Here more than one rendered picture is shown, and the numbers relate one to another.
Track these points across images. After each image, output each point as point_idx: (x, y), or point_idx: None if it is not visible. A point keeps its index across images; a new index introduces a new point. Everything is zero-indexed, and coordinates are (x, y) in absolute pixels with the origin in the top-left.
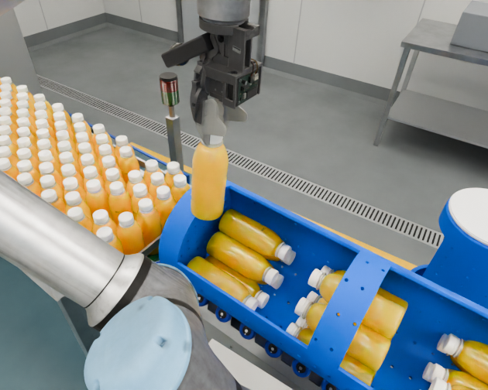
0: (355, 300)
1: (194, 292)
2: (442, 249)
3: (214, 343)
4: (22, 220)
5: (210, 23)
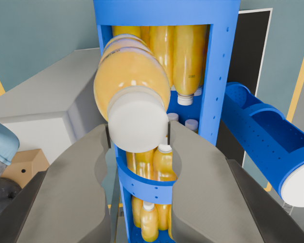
0: (145, 194)
1: (2, 167)
2: (279, 149)
3: (60, 121)
4: None
5: None
